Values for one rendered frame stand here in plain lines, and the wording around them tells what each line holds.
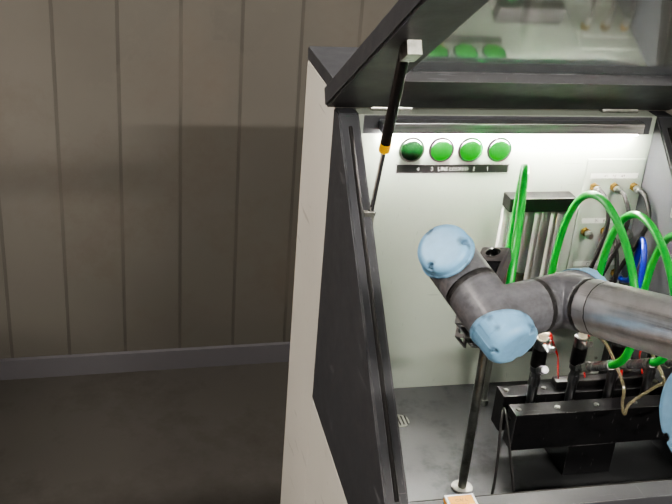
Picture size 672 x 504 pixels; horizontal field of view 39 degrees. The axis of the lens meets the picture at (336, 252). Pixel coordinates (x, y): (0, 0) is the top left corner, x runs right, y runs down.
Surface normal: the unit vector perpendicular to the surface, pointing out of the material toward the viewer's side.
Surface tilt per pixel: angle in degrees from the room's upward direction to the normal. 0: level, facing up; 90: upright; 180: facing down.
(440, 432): 0
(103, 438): 0
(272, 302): 90
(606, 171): 90
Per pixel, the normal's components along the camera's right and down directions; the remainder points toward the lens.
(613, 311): -0.81, -0.27
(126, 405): 0.07, -0.90
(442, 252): -0.38, -0.43
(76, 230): 0.23, 0.43
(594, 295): -0.66, -0.58
